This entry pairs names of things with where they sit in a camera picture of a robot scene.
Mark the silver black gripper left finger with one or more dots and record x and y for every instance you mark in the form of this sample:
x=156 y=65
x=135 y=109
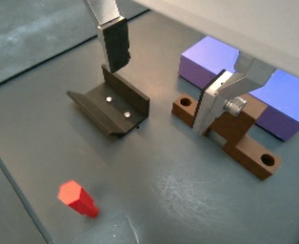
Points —
x=112 y=32

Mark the black angle bracket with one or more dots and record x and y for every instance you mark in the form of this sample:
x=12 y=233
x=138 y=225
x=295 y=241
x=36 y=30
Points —
x=116 y=105

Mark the red hexagonal peg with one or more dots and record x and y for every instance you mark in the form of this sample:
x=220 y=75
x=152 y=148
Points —
x=75 y=197

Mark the brown T-shaped block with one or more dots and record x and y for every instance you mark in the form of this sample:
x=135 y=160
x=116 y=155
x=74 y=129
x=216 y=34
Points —
x=242 y=147

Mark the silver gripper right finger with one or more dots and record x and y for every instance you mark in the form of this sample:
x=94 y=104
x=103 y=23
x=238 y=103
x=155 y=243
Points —
x=222 y=97

